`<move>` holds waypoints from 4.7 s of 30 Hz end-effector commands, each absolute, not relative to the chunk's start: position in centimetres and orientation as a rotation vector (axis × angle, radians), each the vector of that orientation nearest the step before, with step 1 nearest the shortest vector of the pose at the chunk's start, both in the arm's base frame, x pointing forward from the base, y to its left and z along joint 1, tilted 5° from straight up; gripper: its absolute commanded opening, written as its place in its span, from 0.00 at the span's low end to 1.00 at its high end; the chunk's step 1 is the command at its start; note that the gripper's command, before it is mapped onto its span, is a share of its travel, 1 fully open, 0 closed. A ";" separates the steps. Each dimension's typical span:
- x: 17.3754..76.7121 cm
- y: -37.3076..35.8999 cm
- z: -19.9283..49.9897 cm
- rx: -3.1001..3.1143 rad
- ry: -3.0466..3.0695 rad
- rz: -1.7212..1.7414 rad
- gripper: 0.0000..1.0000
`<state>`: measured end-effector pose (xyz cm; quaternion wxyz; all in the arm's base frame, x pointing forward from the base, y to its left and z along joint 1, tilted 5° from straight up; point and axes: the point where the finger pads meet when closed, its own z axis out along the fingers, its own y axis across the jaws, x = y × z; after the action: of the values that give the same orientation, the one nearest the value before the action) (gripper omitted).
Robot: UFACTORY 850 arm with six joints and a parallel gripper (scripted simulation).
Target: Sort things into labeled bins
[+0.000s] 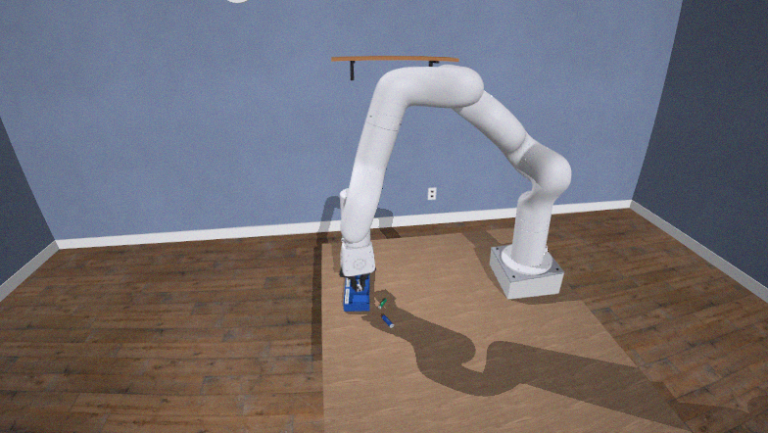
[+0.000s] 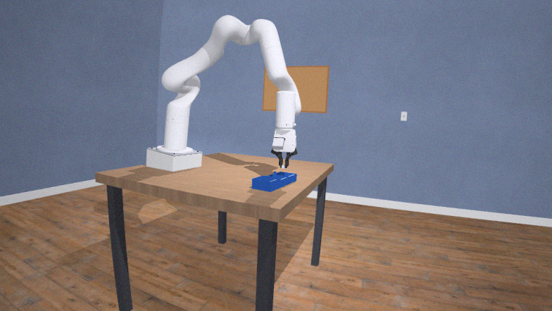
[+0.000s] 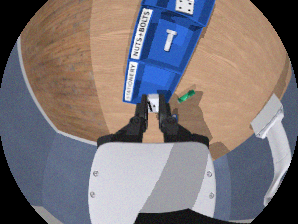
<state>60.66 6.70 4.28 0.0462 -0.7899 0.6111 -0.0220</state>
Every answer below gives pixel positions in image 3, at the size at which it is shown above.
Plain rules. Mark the white domino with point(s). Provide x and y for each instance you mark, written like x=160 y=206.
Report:
x=185 y=6

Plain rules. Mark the blue bin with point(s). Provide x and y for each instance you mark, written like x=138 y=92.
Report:
x=166 y=67

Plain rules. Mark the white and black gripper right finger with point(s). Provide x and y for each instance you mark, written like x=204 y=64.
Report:
x=174 y=131

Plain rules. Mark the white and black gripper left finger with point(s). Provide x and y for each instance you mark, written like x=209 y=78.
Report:
x=132 y=132

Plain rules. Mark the green battery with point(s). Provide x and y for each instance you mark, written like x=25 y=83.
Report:
x=186 y=96

